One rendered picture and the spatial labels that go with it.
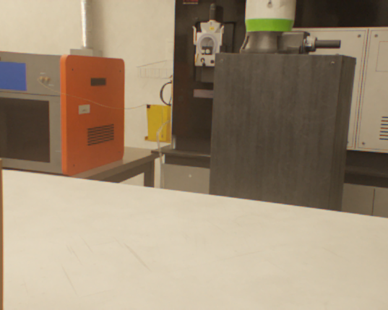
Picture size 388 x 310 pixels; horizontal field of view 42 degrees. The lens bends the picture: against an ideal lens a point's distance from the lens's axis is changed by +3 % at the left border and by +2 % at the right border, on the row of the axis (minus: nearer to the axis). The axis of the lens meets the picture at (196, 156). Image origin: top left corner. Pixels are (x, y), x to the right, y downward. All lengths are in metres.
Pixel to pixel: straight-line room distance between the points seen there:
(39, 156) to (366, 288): 1.50
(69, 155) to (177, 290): 1.36
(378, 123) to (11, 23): 2.89
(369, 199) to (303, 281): 1.54
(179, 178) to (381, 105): 0.88
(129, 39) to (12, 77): 1.80
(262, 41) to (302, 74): 0.16
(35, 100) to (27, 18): 2.23
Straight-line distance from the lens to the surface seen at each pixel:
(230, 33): 2.18
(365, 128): 2.09
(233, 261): 0.56
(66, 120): 1.79
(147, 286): 0.50
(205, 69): 2.12
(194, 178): 2.18
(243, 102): 1.30
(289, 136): 1.27
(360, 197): 2.06
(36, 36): 4.02
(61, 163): 1.84
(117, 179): 2.10
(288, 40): 1.35
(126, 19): 3.64
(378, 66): 2.08
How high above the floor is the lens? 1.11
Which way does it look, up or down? 10 degrees down
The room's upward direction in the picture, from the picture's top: 2 degrees clockwise
